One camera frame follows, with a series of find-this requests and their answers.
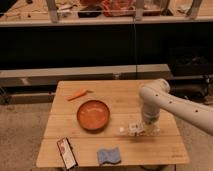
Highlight white plastic bottle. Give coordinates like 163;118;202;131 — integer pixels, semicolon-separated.
119;123;145;136

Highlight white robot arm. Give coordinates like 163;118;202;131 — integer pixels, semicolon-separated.
139;79;213;136

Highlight wooden folding table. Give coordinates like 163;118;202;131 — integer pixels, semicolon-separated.
36;80;189;167

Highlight blue sponge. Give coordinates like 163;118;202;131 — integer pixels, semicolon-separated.
97;147;121;165

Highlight orange round bowl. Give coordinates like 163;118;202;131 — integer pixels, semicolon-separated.
77;100;110;131

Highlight orange carrot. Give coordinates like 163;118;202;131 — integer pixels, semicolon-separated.
67;89;93;101

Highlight long wooden bench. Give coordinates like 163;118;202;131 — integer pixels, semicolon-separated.
0;64;170;87

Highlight red cloth on shelf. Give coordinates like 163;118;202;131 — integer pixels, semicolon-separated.
101;0;135;17

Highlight black object on shelf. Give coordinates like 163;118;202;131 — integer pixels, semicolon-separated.
78;5;102;18

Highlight black thin cable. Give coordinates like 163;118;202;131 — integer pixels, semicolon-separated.
132;15;139;80

